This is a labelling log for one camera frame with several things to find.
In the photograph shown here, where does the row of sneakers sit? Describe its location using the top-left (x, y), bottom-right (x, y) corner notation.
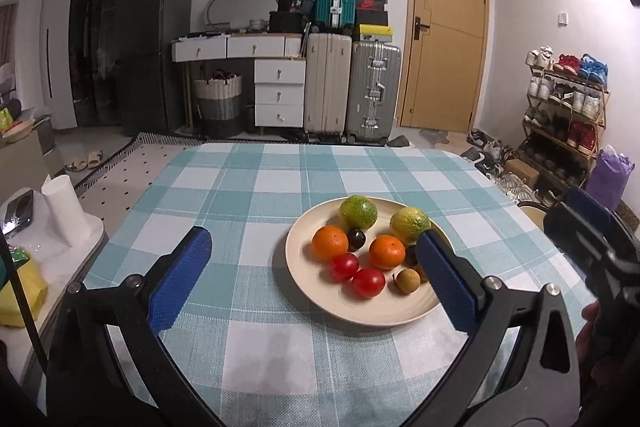
top-left (525, 46), bottom-right (610, 158)

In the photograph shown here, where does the wooden shoe rack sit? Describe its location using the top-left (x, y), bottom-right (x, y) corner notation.
top-left (517, 62), bottom-right (611, 202)

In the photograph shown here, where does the red tomato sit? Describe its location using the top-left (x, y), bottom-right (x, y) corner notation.
top-left (330, 253), bottom-right (361, 283)
top-left (352, 268), bottom-right (387, 299)

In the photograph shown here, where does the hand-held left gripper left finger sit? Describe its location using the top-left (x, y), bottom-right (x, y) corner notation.
top-left (37, 226), bottom-right (226, 427)

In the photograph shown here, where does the silver suitcase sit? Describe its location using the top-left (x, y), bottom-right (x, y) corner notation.
top-left (345, 41), bottom-right (402, 145)

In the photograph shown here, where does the white paper towel roll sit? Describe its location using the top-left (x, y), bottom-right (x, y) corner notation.
top-left (41, 174), bottom-right (86, 248)

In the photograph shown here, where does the beige suitcase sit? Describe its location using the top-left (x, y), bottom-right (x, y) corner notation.
top-left (304, 32), bottom-right (353, 142)

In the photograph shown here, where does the person's right hand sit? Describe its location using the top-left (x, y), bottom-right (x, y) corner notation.
top-left (575, 301), bottom-right (602, 358)

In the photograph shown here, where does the yellow-green citrus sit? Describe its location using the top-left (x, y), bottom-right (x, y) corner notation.
top-left (390, 206), bottom-right (432, 245)

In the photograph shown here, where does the yellow bag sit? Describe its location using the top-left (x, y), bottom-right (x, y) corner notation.
top-left (0, 257), bottom-right (49, 328)

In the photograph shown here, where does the black refrigerator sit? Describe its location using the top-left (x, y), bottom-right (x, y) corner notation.
top-left (114, 0), bottom-right (196, 136)

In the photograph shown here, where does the cream oval plate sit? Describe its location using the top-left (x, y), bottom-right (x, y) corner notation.
top-left (285, 196), bottom-right (451, 324)

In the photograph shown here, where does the yellow shoe box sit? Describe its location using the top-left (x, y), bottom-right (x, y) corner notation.
top-left (354, 24), bottom-right (393, 42)

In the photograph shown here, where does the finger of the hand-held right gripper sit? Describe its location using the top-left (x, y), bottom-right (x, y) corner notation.
top-left (543, 203), bottom-right (619, 289)
top-left (566, 187), bottom-right (640, 258)

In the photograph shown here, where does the pile of shoes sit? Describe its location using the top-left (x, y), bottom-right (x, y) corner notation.
top-left (459, 129), bottom-right (538, 202)

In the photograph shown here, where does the shiny metal object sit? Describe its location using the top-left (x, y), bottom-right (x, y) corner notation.
top-left (2, 189), bottom-right (35, 235)

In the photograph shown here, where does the cream chair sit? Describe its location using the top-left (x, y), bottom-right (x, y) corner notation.
top-left (517, 201), bottom-right (548, 233)

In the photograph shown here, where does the purple plastic bag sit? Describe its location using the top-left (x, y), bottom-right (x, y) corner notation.
top-left (585, 146), bottom-right (632, 210)

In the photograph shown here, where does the black cable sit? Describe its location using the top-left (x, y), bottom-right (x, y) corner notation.
top-left (0, 234), bottom-right (42, 360)

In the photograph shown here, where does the small cardboard box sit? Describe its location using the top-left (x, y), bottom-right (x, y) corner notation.
top-left (502, 158), bottom-right (541, 188)

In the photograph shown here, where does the dark glass wardrobe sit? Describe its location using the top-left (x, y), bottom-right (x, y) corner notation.
top-left (67, 0), bottom-right (138, 128)

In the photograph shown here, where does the green citrus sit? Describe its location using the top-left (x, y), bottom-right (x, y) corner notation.
top-left (339, 195), bottom-right (378, 233)

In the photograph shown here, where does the white side table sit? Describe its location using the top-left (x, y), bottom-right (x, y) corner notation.
top-left (0, 187), bottom-right (108, 388)

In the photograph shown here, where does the orange mandarin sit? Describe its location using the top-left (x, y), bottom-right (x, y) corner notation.
top-left (369, 235), bottom-right (407, 271)
top-left (312, 225), bottom-right (350, 263)

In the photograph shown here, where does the white dresser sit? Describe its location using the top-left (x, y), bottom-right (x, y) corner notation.
top-left (171, 32), bottom-right (307, 130)

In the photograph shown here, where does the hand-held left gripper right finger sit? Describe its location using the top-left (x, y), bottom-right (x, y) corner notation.
top-left (407, 229), bottom-right (583, 427)

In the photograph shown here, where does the dotted floor rug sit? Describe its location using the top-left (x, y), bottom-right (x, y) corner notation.
top-left (75, 132), bottom-right (201, 208)

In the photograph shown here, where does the wooden door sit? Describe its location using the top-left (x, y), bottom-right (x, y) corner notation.
top-left (397, 0), bottom-right (488, 132)

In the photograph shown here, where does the woven laundry basket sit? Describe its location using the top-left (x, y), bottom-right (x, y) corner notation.
top-left (194, 69), bottom-right (245, 138)

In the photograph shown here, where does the oval mirror frame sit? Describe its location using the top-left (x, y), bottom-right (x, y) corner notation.
top-left (205, 0), bottom-right (281, 32)

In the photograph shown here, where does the black case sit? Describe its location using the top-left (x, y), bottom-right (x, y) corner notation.
top-left (269, 11), bottom-right (313, 34)

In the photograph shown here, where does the beige cabinet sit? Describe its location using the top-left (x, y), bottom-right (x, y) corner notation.
top-left (0, 117), bottom-right (57, 208)

